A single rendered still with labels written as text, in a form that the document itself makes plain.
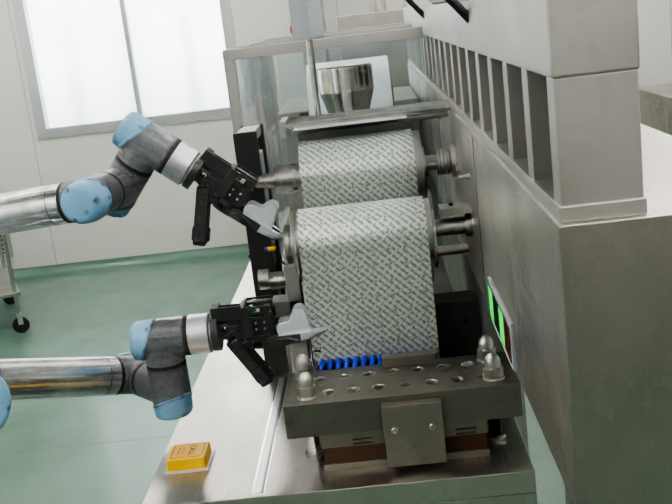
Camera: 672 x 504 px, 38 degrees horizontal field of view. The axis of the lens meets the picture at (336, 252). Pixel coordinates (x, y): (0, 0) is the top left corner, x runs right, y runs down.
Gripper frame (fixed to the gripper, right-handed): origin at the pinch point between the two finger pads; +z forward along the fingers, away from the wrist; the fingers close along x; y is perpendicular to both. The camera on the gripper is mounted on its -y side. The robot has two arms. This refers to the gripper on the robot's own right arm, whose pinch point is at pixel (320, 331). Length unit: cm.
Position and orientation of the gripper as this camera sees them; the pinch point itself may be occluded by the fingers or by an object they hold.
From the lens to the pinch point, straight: 185.0
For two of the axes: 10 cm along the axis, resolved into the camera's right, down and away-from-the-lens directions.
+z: 9.9, -1.1, -0.5
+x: 0.2, -2.4, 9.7
